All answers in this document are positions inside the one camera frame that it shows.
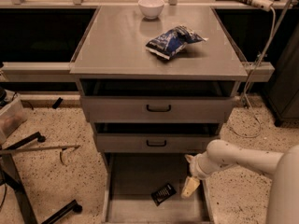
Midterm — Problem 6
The clear plastic storage bin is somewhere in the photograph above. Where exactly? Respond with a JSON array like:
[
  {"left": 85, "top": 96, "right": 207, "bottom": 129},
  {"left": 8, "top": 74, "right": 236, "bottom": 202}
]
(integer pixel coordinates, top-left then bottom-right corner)
[{"left": 0, "top": 90, "right": 27, "bottom": 145}]

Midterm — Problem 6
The top grey drawer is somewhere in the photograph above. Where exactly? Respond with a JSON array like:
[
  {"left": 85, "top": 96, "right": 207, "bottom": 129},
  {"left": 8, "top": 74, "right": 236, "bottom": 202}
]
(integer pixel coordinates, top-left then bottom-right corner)
[{"left": 80, "top": 78, "right": 235, "bottom": 123}]

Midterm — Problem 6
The bottom grey drawer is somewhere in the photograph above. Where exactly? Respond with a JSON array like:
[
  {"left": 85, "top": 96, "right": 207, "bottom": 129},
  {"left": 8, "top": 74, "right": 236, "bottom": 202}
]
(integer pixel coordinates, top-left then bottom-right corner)
[{"left": 102, "top": 153, "right": 214, "bottom": 224}]

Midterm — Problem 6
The blue chip bag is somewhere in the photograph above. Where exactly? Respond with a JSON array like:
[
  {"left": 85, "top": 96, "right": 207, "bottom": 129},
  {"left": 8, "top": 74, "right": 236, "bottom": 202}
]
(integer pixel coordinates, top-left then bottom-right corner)
[{"left": 146, "top": 25, "right": 206, "bottom": 60}]

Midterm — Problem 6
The middle grey drawer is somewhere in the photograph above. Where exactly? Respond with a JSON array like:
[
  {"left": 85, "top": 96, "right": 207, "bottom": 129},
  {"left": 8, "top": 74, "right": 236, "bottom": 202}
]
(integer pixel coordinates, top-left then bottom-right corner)
[{"left": 93, "top": 122, "right": 220, "bottom": 153}]

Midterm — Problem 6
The dark cabinet at right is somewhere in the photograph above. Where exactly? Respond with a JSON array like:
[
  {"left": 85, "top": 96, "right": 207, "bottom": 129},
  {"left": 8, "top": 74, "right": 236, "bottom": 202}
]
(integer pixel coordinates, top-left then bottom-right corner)
[{"left": 263, "top": 26, "right": 299, "bottom": 127}]

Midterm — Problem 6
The grey drawer cabinet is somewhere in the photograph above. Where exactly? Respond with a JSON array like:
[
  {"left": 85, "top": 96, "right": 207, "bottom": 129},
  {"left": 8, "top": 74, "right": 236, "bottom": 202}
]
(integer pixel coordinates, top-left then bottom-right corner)
[{"left": 71, "top": 5, "right": 247, "bottom": 224}]

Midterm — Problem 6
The white ceramic bowl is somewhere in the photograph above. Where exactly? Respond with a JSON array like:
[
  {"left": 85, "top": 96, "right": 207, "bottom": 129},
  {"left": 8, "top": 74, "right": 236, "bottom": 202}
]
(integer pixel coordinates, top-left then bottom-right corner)
[{"left": 138, "top": 0, "right": 164, "bottom": 19}]

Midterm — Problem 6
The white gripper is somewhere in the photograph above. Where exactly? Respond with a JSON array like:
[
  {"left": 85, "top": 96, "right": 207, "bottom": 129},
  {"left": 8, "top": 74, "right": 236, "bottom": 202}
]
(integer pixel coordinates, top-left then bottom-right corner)
[{"left": 181, "top": 154, "right": 209, "bottom": 198}]

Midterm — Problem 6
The grey drawer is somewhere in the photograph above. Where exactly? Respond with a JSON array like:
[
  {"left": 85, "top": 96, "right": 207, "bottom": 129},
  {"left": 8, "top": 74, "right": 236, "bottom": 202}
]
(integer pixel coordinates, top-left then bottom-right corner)
[
  {"left": 102, "top": 153, "right": 214, "bottom": 224},
  {"left": 93, "top": 122, "right": 220, "bottom": 153},
  {"left": 80, "top": 78, "right": 235, "bottom": 123}
]

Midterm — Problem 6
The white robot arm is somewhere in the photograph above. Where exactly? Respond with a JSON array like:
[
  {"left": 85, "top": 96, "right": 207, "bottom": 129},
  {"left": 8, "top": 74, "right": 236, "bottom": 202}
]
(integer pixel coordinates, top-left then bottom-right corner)
[{"left": 181, "top": 139, "right": 299, "bottom": 224}]

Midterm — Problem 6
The white power cable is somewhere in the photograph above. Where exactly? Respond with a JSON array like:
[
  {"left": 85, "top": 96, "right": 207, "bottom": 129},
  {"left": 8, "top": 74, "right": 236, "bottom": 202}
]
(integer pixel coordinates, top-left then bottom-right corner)
[{"left": 228, "top": 7, "right": 278, "bottom": 139}]

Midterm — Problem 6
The small black floor object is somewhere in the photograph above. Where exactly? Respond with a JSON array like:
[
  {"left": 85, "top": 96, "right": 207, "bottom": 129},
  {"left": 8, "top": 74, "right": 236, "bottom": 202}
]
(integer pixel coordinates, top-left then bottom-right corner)
[{"left": 52, "top": 97, "right": 63, "bottom": 109}]

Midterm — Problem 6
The grey horizontal rail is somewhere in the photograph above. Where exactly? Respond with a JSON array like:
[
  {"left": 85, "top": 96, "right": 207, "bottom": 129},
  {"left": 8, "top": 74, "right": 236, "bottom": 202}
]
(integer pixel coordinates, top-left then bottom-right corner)
[{"left": 1, "top": 63, "right": 74, "bottom": 82}]

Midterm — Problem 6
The thin metal rod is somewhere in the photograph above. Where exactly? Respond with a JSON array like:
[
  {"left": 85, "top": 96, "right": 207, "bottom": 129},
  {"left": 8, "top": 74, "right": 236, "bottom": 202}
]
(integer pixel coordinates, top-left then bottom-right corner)
[{"left": 0, "top": 145, "right": 80, "bottom": 155}]

